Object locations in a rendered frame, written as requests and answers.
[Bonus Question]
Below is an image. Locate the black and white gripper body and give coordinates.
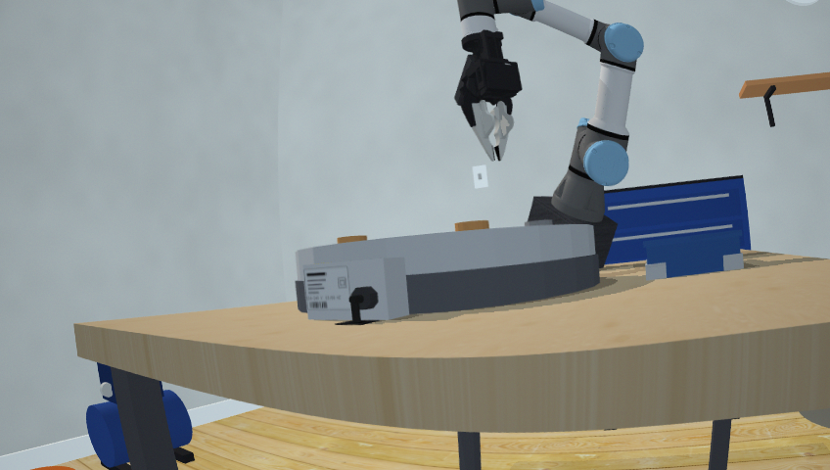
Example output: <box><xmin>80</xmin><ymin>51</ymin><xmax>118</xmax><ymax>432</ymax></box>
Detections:
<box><xmin>461</xmin><ymin>29</ymin><xmax>523</xmax><ymax>106</ymax></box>

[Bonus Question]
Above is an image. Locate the grey metal sleeve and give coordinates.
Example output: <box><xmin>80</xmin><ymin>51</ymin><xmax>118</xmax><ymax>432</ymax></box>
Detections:
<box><xmin>525</xmin><ymin>219</ymin><xmax>553</xmax><ymax>226</ymax></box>

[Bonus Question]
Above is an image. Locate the blue crate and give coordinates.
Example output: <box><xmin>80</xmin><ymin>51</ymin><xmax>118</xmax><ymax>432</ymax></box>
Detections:
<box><xmin>643</xmin><ymin>230</ymin><xmax>744</xmax><ymax>281</ymax></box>

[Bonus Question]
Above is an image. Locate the bronze bushing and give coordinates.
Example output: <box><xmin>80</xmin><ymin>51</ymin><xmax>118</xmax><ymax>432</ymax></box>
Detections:
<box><xmin>455</xmin><ymin>220</ymin><xmax>489</xmax><ymax>231</ymax></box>
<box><xmin>337</xmin><ymin>235</ymin><xmax>367</xmax><ymax>244</ymax></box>

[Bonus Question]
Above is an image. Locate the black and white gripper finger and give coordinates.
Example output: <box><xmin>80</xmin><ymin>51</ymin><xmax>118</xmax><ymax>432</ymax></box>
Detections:
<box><xmin>490</xmin><ymin>98</ymin><xmax>514</xmax><ymax>161</ymax></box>
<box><xmin>459</xmin><ymin>87</ymin><xmax>495</xmax><ymax>161</ymax></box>

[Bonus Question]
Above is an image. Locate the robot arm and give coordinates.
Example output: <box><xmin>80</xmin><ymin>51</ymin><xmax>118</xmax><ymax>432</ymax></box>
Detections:
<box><xmin>457</xmin><ymin>0</ymin><xmax>644</xmax><ymax>222</ymax></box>

